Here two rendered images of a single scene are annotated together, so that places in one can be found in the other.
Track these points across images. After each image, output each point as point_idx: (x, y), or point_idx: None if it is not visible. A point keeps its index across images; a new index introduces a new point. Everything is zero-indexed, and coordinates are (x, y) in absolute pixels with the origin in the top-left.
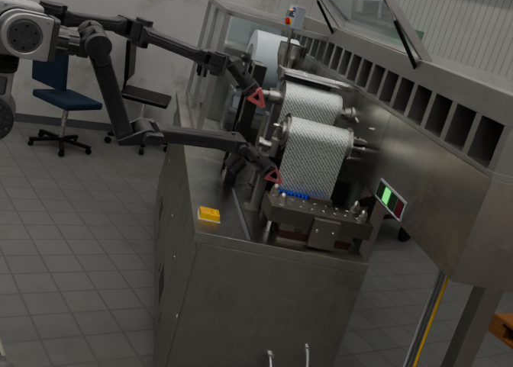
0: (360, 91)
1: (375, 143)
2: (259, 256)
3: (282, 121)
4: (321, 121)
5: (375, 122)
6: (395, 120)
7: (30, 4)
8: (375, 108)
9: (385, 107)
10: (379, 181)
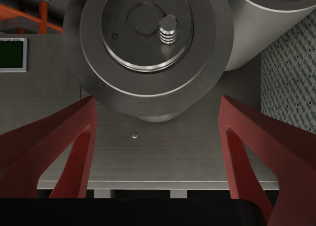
0: (278, 183)
1: (102, 114)
2: None
3: (140, 66)
4: (272, 97)
5: (139, 148)
6: (52, 173)
7: None
8: (159, 172)
9: (118, 184)
10: (25, 65)
